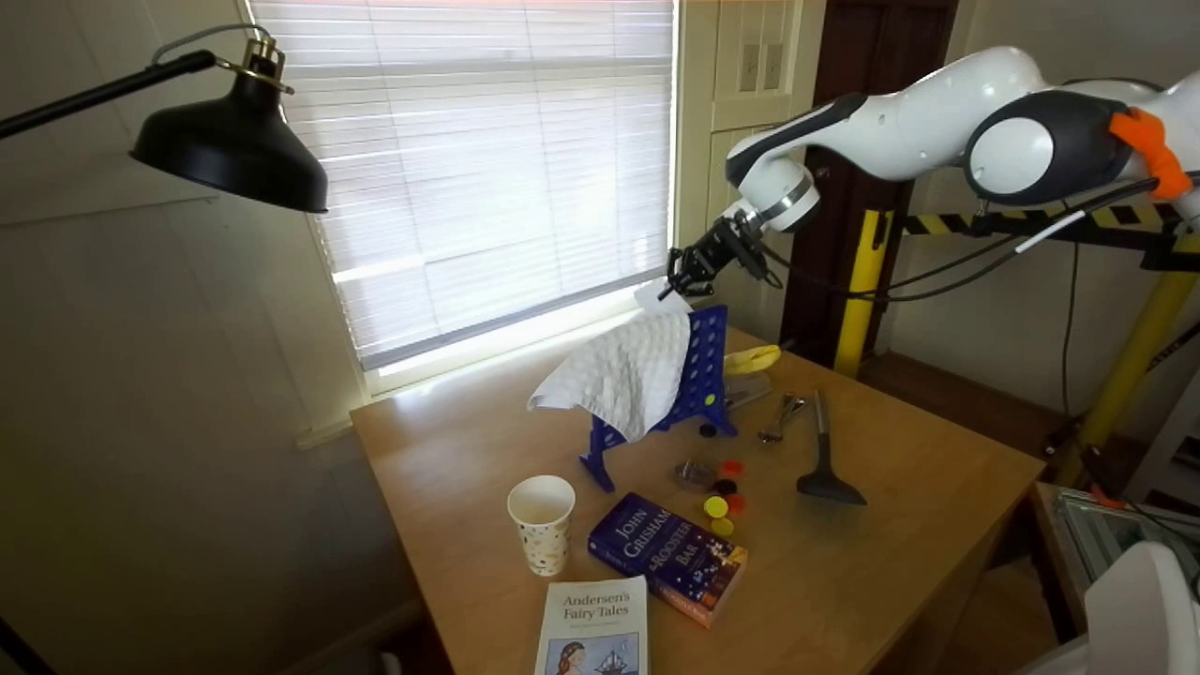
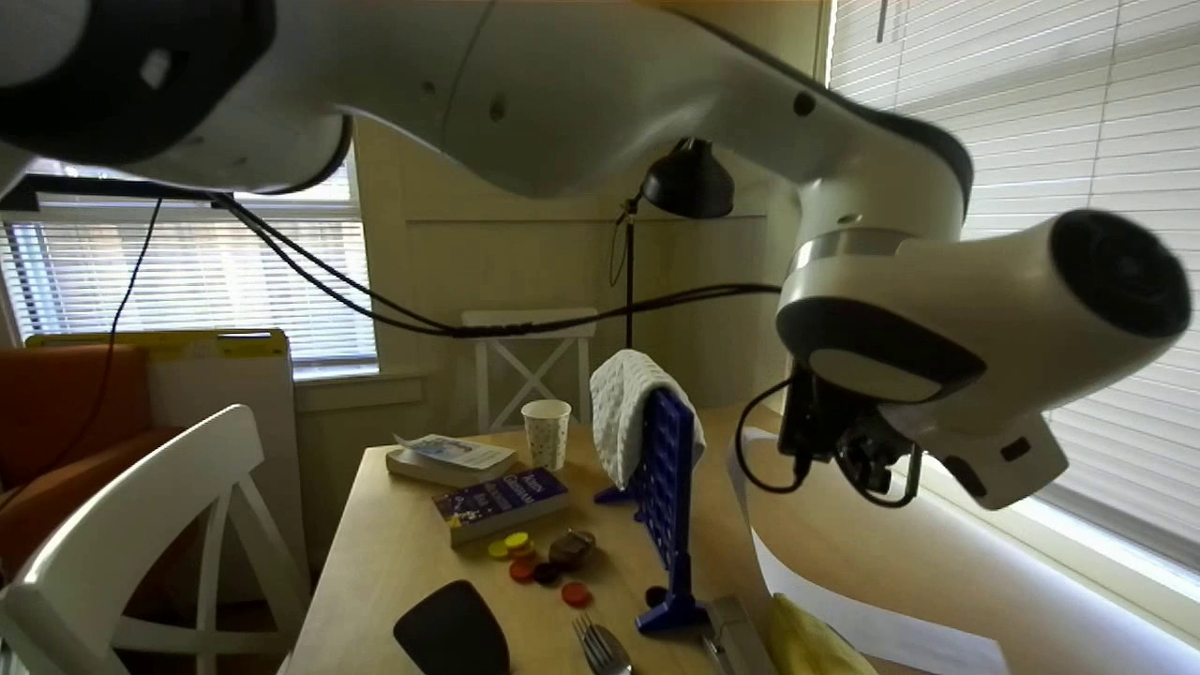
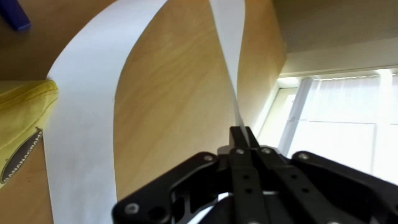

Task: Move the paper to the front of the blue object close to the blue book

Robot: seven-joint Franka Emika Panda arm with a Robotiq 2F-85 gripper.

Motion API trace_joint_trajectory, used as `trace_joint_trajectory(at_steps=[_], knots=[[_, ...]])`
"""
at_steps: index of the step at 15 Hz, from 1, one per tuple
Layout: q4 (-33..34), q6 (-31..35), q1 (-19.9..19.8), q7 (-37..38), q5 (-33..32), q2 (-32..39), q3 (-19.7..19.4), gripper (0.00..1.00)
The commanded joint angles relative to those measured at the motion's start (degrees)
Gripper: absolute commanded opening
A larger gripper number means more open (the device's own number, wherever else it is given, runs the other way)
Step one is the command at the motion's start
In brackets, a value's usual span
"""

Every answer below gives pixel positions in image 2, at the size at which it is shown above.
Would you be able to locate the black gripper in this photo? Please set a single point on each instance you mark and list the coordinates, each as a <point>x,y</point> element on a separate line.
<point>830,425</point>

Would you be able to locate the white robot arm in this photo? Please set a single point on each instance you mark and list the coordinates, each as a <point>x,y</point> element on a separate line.
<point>565,88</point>

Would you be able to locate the blue book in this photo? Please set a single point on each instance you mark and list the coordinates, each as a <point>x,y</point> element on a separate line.
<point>509,501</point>

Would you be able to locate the pale fairy tales book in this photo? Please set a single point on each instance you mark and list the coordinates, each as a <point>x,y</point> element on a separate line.
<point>450,457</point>

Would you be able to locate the white patterned cloth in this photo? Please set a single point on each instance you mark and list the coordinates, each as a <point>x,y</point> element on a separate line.
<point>622,407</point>

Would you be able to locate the yellow cloth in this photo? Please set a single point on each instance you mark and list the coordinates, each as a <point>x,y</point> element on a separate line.
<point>812,642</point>

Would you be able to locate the black desk lamp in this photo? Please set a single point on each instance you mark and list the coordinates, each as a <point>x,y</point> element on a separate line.
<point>688,182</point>

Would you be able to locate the white paper cup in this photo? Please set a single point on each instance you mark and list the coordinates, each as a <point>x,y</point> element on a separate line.
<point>545,436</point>

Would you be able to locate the dark brown bottle cap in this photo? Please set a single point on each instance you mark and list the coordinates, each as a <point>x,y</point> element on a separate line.
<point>570,545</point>

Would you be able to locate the red bottle cap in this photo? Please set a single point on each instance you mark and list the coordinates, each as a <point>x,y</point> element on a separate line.
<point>577,595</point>
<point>523,566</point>

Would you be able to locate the silver fork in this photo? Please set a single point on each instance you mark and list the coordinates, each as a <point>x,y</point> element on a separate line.
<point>604,648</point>

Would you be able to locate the black bottle cap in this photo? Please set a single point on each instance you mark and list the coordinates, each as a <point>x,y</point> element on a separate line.
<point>549,576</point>

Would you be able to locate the yellow bottle cap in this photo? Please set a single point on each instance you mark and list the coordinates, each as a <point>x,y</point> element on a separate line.
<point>514,542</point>
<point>498,548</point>

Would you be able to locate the large white window blinds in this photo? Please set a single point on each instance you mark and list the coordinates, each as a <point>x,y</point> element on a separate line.
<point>1099,113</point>

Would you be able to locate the small window blinds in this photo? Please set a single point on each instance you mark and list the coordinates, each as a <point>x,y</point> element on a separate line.
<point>249,286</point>

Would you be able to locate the white board yellow tape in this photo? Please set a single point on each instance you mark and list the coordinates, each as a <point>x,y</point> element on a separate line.
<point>210,375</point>

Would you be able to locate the white wooden chair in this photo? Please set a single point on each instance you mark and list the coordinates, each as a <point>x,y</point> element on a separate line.
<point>125,526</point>

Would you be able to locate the orange armchair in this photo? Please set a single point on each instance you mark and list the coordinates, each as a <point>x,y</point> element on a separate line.
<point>60,412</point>

